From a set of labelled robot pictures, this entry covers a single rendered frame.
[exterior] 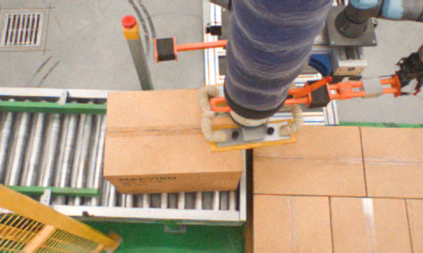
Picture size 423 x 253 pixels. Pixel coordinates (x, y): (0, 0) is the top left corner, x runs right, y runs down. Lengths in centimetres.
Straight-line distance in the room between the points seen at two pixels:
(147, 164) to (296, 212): 84
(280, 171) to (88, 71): 164
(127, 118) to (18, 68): 160
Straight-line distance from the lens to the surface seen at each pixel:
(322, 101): 156
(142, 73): 236
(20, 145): 241
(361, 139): 239
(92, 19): 336
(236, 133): 156
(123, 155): 180
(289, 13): 89
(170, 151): 177
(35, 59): 330
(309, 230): 217
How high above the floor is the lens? 264
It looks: 70 degrees down
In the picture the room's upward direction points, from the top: 1 degrees clockwise
